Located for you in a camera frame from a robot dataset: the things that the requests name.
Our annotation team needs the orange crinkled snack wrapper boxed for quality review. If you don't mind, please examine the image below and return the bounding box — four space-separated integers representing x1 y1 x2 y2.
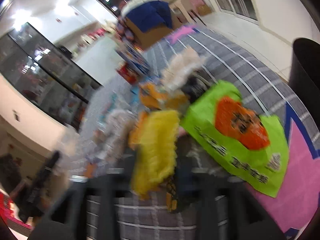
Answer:
128 109 180 200

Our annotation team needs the cardboard box with blue cloth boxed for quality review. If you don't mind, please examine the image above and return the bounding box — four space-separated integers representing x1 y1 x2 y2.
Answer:
121 0 182 50

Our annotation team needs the red drink can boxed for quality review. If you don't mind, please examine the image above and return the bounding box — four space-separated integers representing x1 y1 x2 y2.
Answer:
116 62 139 85

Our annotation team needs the tall blue white can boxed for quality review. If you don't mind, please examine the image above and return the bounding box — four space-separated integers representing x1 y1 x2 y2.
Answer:
116 43 150 76

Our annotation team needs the yellow orange snack bag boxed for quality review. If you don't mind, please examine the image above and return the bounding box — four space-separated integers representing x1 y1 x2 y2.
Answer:
139 81 190 112

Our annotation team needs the grey checkered star tablecloth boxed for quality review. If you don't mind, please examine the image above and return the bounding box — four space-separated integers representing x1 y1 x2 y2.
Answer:
67 24 320 240

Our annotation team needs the white paper bag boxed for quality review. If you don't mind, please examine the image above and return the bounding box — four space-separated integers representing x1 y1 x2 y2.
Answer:
161 46 208 92

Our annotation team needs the glass door display fridge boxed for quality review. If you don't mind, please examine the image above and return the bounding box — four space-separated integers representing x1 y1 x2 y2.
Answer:
1 23 101 130

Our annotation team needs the green persimmon snack bag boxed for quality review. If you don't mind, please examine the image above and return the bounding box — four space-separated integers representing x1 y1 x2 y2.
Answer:
181 80 289 198

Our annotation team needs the white printed paper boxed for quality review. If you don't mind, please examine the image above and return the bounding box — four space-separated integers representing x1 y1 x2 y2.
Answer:
86 109 136 164

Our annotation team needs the black round trash bin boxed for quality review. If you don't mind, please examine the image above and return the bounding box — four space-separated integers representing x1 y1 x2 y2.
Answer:
288 37 320 111

